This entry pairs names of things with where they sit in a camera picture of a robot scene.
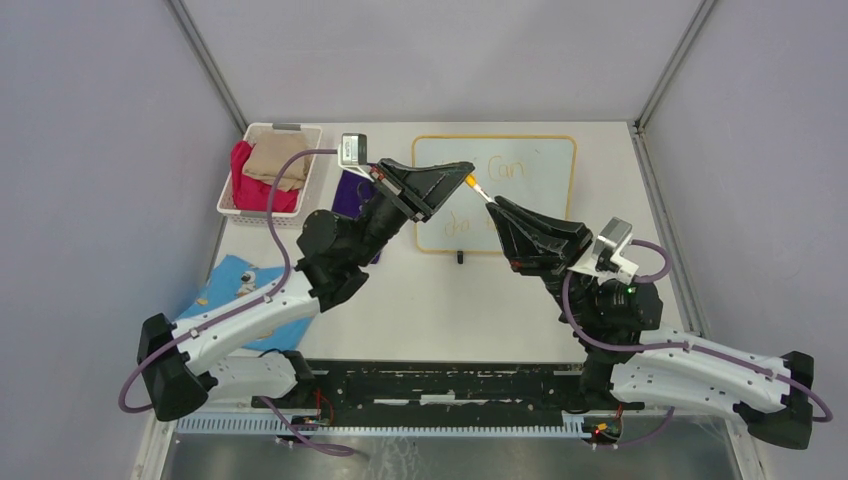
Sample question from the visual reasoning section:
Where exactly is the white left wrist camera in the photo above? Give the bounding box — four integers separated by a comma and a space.
337, 133, 367, 172

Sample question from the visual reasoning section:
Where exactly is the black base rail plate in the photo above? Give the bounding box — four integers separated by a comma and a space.
272, 359, 645, 428

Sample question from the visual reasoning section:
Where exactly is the white toothed cable duct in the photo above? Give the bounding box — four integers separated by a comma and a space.
176, 412, 590, 440

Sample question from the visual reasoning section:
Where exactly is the white marker pen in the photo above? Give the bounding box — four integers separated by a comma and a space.
473, 185, 494, 203

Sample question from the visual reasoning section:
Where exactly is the purple towel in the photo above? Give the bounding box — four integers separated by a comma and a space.
331, 168, 382, 266

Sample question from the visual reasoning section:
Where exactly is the blue cartoon cloth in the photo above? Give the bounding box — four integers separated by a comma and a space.
177, 255, 312, 352

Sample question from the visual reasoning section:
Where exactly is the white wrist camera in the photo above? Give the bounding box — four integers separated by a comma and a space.
568, 217, 639, 285
337, 133, 367, 172

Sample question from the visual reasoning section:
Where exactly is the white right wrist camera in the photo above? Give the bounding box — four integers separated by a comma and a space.
568, 217, 639, 285

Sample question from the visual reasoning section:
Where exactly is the pink cloth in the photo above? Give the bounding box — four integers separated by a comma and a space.
230, 141, 299, 213

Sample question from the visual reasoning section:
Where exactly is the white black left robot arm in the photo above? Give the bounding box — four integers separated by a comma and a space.
132, 158, 475, 422

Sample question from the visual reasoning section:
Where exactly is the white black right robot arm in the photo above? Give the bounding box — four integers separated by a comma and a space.
486, 196, 815, 450

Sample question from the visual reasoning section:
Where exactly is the yellow framed whiteboard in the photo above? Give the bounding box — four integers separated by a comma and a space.
412, 135, 577, 254

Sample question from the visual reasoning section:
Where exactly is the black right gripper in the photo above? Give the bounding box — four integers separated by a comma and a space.
484, 194, 598, 328

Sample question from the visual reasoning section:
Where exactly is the white plastic basket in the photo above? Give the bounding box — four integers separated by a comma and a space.
217, 123, 329, 228

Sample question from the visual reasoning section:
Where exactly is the beige cloth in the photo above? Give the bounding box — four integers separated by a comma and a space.
243, 131, 314, 191

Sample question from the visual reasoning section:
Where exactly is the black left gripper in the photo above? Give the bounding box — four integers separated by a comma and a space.
352, 160, 478, 269

